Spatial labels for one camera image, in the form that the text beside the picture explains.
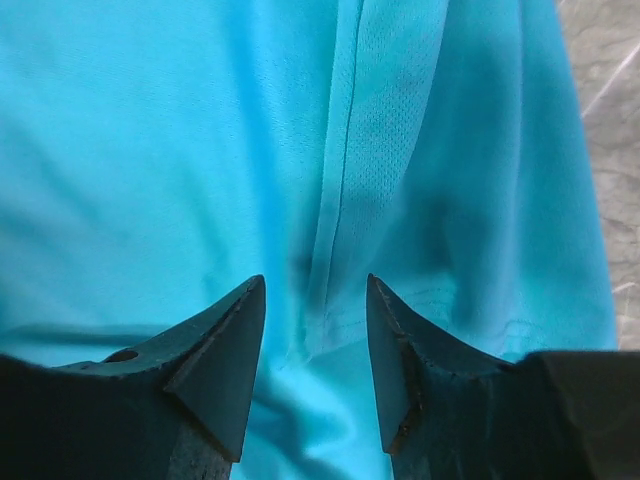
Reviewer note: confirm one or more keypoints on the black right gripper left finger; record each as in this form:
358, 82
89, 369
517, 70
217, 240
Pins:
173, 407

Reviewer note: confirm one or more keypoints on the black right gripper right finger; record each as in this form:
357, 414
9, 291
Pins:
447, 410

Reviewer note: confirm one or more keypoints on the teal t shirt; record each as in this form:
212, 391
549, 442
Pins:
155, 154

